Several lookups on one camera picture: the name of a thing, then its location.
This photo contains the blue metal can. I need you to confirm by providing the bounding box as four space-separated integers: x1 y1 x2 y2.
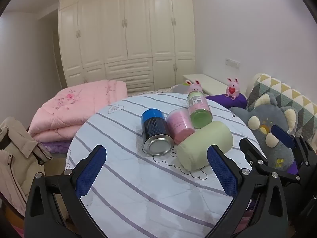
141 108 175 156

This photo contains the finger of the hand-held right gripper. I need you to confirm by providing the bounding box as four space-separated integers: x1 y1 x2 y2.
239 138 302 185
271 125 317 155

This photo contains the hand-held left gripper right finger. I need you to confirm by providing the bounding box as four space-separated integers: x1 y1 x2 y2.
205 145 289 238

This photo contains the pink bunny plush toy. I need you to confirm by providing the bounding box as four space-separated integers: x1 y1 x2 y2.
184 80 205 96

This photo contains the pink plastic cup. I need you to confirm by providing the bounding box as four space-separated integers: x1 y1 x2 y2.
166 108 196 145

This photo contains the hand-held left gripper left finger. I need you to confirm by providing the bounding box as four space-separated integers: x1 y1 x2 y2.
24 144 107 238

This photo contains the green pink labelled can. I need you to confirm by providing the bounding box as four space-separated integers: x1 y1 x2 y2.
187 91 214 130

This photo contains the cream wardrobe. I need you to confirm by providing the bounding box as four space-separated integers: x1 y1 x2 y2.
58 0 196 93

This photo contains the beige jacket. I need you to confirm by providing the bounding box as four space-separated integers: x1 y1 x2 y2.
0 116 54 212

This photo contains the pale green cup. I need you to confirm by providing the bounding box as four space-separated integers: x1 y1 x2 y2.
175 120 234 172

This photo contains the grey plush toy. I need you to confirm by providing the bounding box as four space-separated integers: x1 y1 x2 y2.
229 93 299 171

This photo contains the pink folded quilt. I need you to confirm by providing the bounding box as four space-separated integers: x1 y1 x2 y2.
28 80 128 143

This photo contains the pink bunny plush with heart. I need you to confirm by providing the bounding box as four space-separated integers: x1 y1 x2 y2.
225 77 240 98

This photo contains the grey plush pillow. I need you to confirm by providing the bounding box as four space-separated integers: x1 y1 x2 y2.
171 84 189 95

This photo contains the triangle patterned cushion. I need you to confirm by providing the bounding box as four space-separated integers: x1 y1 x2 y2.
246 73 317 145

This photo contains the white wall outlet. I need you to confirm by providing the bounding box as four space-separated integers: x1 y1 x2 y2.
225 58 240 69

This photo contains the white bedside cabinet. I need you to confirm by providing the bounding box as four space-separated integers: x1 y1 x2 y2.
183 74 247 97

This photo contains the purple pillow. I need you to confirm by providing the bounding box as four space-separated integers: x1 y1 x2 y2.
205 93 248 110

